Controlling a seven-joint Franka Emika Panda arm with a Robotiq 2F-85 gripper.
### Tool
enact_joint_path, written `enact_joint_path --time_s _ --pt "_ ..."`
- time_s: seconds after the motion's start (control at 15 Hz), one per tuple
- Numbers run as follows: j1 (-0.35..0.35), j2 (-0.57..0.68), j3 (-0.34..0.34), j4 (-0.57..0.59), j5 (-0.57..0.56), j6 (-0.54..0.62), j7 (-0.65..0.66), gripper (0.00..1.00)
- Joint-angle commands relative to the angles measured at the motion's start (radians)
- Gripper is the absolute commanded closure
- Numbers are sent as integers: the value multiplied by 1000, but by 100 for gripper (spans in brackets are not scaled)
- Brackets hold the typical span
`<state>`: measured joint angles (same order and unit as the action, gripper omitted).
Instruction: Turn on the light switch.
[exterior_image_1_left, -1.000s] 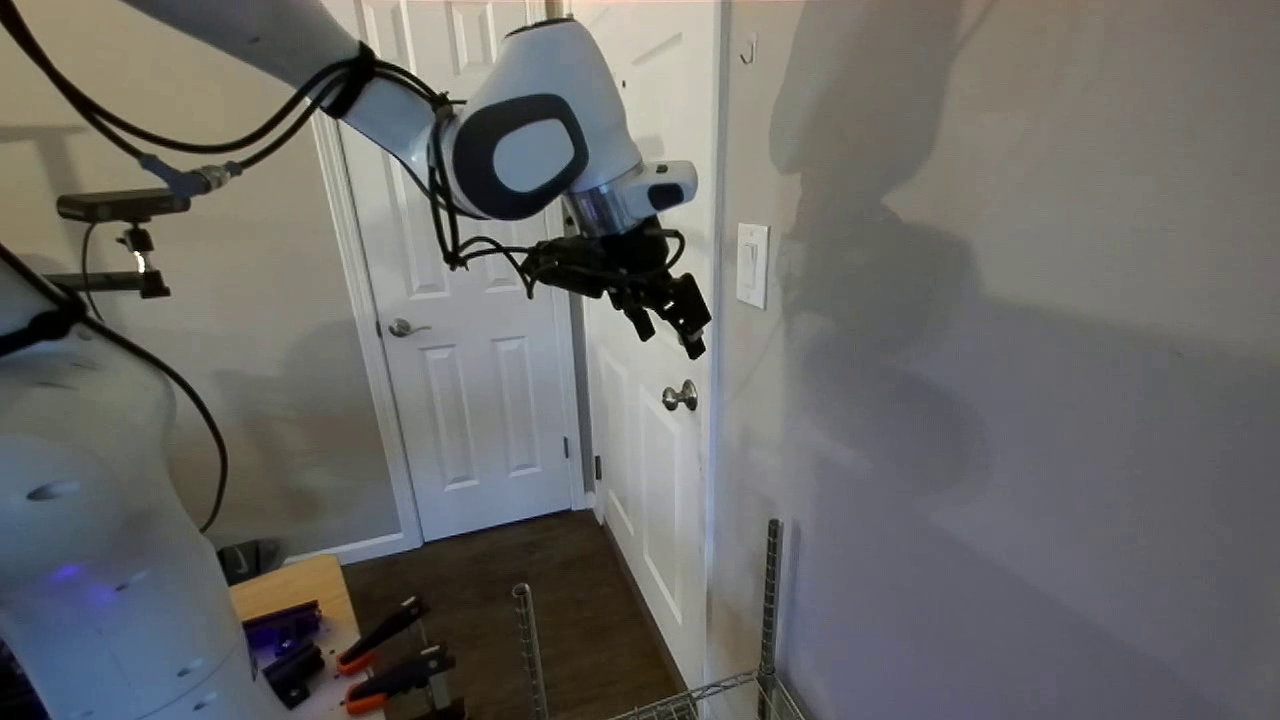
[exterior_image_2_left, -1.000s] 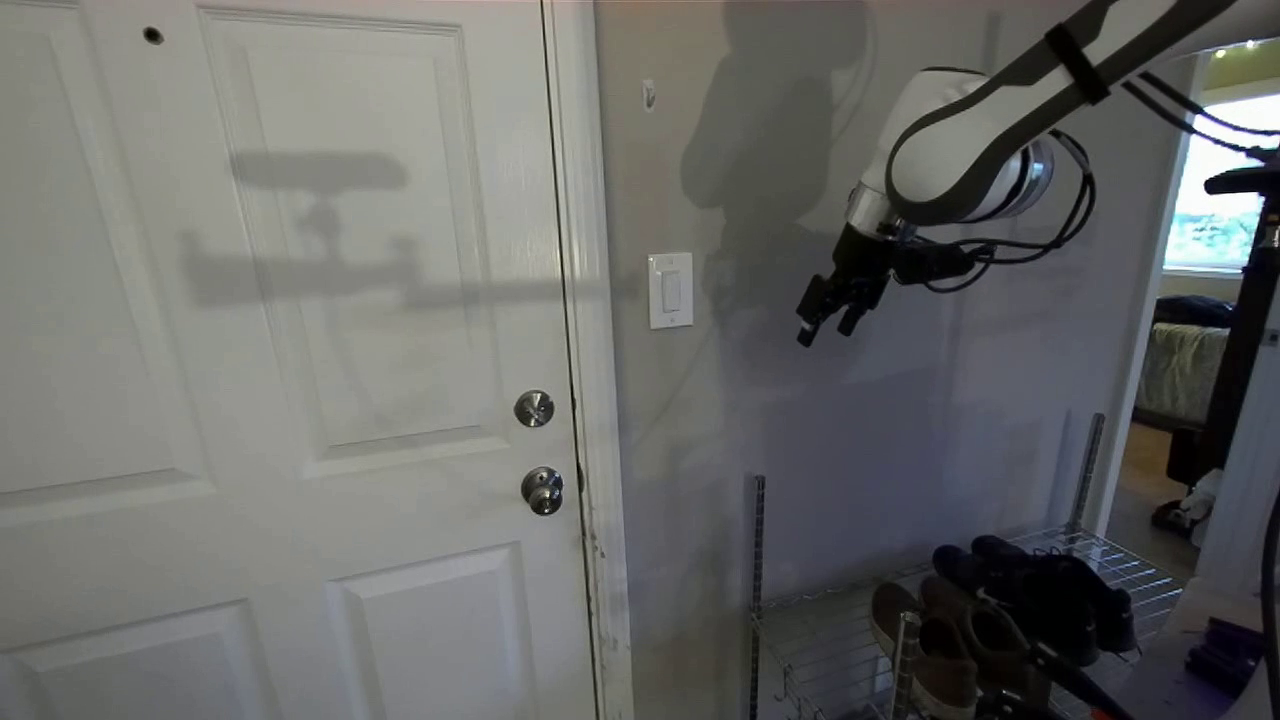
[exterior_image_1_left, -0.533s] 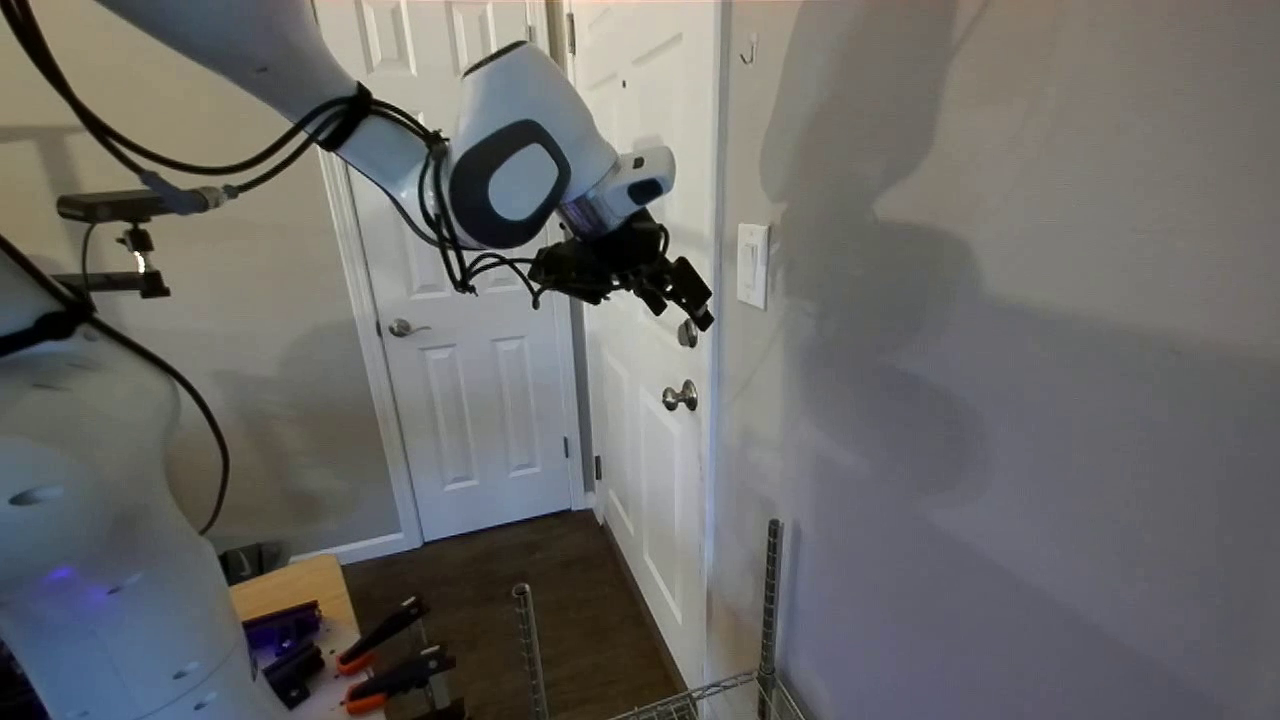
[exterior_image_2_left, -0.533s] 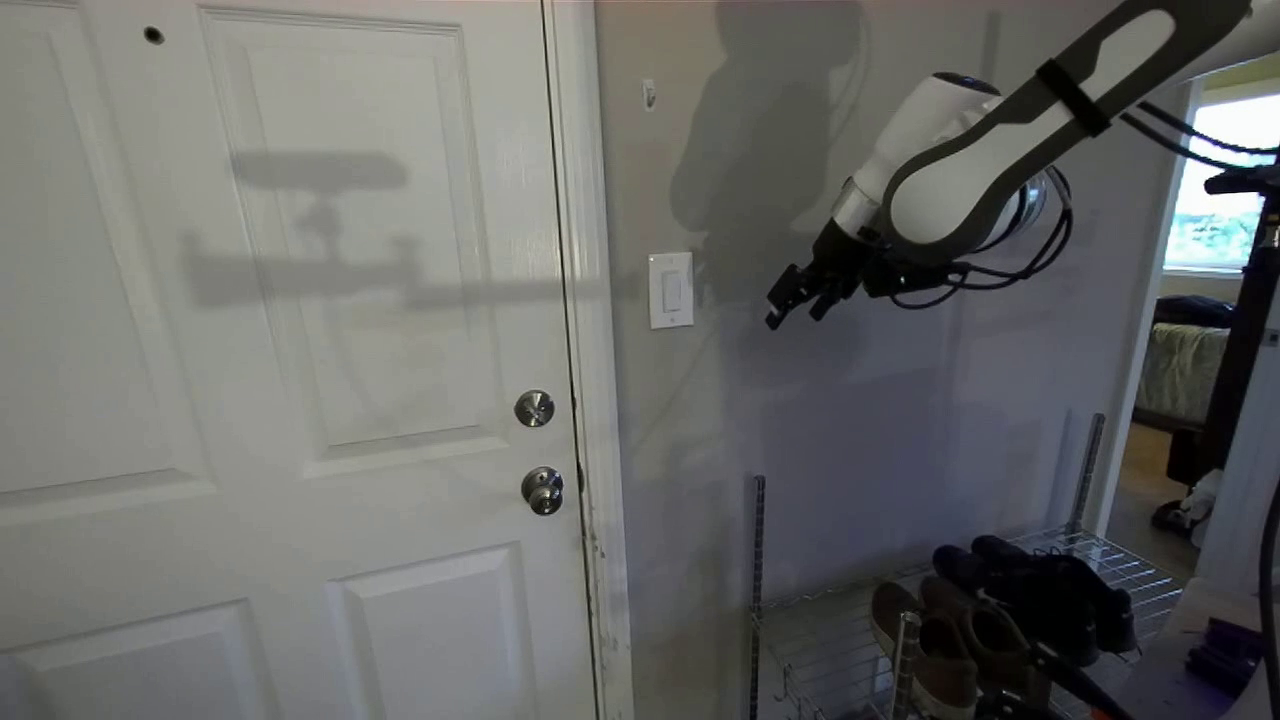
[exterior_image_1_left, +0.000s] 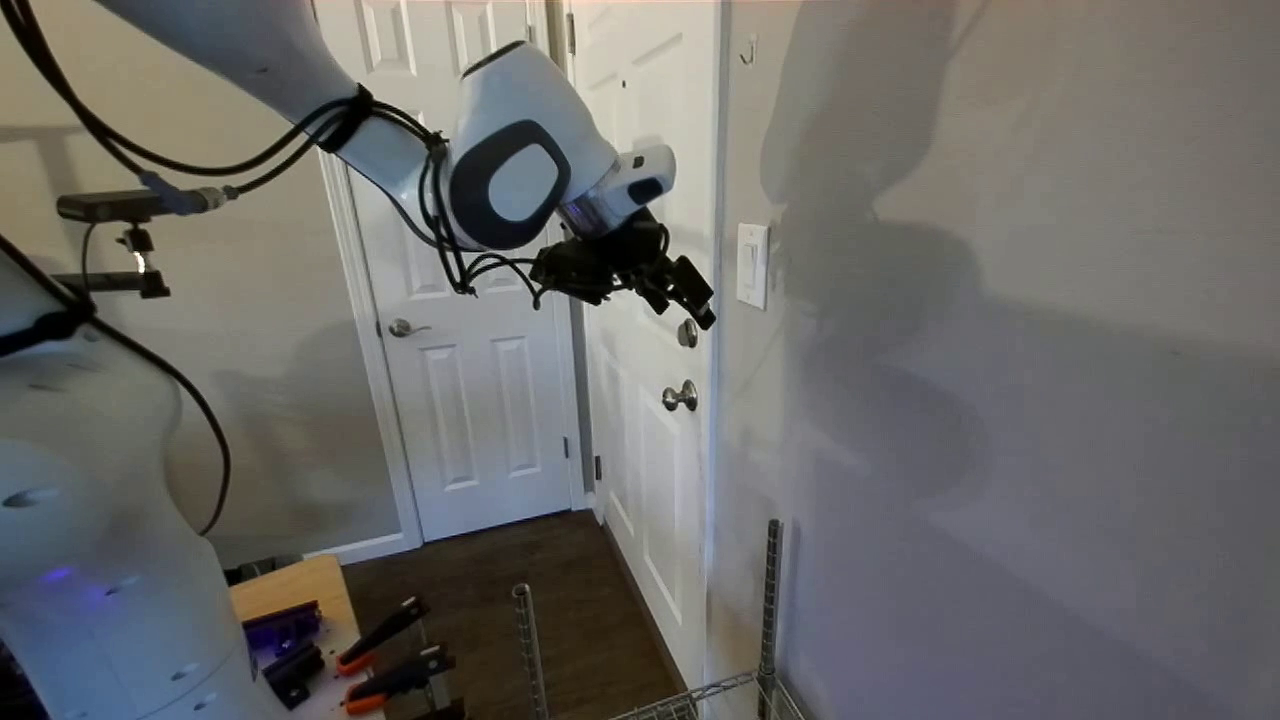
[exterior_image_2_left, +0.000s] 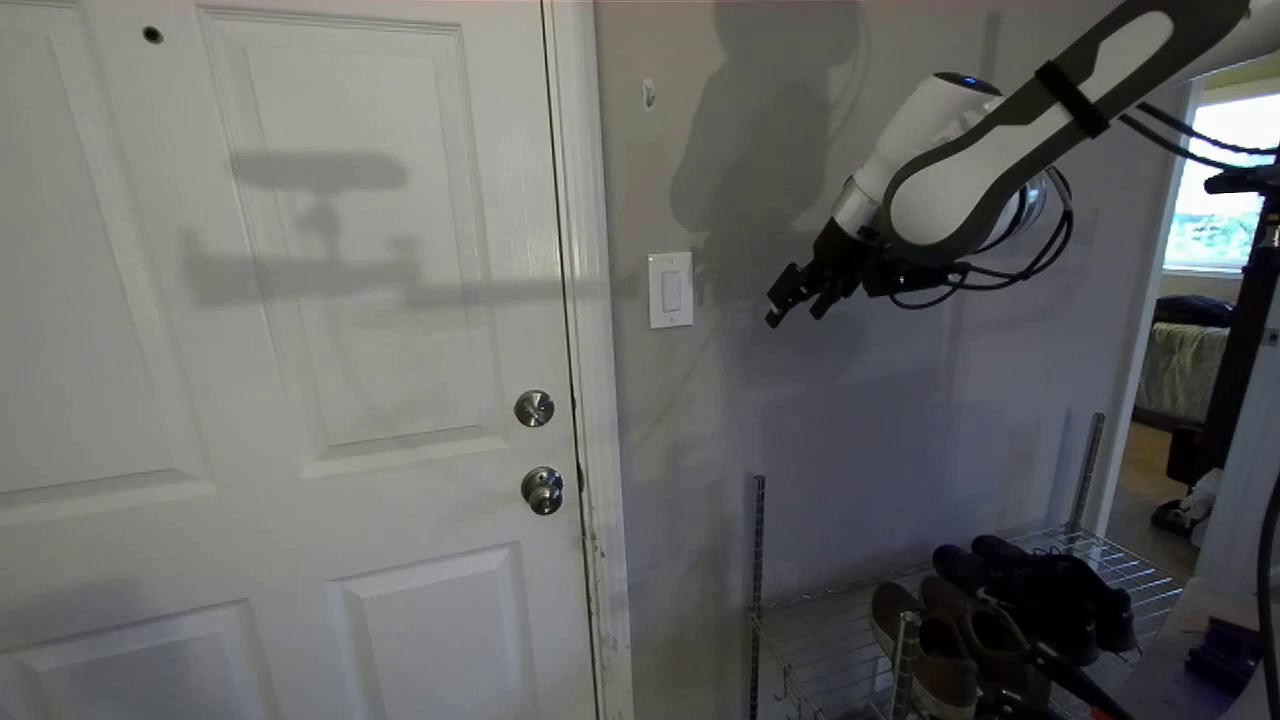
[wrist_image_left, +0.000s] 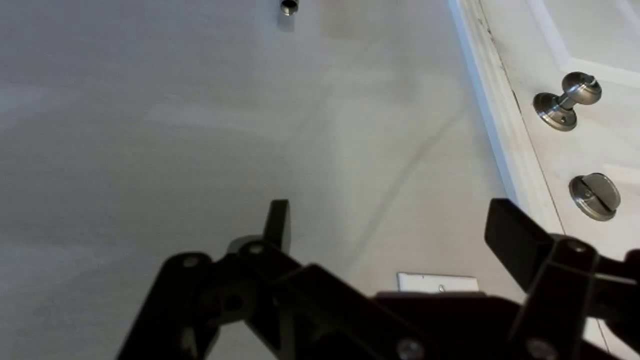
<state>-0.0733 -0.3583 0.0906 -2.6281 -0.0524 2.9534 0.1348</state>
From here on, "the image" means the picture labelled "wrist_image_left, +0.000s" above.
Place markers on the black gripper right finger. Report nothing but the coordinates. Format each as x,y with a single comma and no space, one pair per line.
561,273

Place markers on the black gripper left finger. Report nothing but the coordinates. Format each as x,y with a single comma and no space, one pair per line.
266,292

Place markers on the white light switch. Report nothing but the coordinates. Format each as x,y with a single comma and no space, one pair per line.
436,283

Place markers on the silver deadbolt lock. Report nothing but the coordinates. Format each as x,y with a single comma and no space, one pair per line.
594,194

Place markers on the silver door knob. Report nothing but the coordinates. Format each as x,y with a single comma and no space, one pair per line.
567,100

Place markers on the white panel door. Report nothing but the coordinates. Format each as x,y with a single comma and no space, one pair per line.
592,60

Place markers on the white door frame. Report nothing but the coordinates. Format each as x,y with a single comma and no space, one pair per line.
512,146

